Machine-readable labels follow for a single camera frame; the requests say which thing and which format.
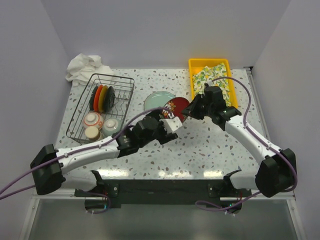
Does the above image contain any aluminium frame rail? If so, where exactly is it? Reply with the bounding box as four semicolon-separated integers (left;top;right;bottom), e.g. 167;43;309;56
243;65;307;240

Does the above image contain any light green floral plate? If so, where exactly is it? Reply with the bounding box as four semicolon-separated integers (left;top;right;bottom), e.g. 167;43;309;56
144;91;176;111

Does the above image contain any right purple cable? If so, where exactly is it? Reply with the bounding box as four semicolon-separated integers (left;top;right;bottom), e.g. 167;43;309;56
195;76;298;215

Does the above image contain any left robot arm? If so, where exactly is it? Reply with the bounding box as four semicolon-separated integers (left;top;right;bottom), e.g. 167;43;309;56
30;116;183;196

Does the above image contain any lemon print cloth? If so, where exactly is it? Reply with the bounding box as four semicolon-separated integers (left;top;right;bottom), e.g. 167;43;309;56
192;62;232;107

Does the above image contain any black wire dish rack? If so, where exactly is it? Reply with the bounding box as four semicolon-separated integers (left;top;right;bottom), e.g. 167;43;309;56
66;73;135;144

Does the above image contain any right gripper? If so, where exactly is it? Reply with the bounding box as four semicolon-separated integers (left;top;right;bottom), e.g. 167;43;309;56
182;93;213;121

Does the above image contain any dark teal plate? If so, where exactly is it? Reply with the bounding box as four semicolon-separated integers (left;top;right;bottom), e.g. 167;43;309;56
89;86;98;111

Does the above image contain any beige brown cup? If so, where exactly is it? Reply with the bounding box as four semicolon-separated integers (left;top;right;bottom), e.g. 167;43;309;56
84;126;102;142

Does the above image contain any orange plate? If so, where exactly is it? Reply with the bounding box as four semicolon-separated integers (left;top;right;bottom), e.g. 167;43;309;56
93;85;103;112

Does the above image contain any yellow patterned plate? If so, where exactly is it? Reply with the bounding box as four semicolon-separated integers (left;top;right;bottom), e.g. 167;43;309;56
98;85;108;113

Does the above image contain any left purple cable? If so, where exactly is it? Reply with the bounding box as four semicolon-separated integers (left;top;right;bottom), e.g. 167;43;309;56
0;106;173;215

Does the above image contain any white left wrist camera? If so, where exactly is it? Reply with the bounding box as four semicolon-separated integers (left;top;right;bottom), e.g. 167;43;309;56
161;116;183;134

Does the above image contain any white red patterned bowl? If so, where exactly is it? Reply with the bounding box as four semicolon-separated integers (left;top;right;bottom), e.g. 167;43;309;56
82;111;104;130

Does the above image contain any red floral plate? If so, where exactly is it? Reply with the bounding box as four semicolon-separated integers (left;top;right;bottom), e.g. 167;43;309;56
162;97;190;123

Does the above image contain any light green bowl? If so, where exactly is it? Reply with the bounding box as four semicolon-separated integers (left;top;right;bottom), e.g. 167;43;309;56
102;118;121;137

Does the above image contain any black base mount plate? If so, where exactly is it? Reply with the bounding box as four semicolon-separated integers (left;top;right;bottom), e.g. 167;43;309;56
74;179;252;210

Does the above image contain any purple cable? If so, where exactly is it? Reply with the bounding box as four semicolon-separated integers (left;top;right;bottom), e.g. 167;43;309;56
0;106;173;215
195;76;298;215

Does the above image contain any yellow plastic bin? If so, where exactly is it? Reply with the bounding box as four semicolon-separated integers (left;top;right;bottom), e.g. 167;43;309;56
188;58;238;108

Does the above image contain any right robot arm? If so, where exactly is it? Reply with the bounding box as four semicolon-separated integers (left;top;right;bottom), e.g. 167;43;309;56
181;86;298;198

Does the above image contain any white crumpled towel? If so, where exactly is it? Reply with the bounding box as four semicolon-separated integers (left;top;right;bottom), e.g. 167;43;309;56
65;53;114;86

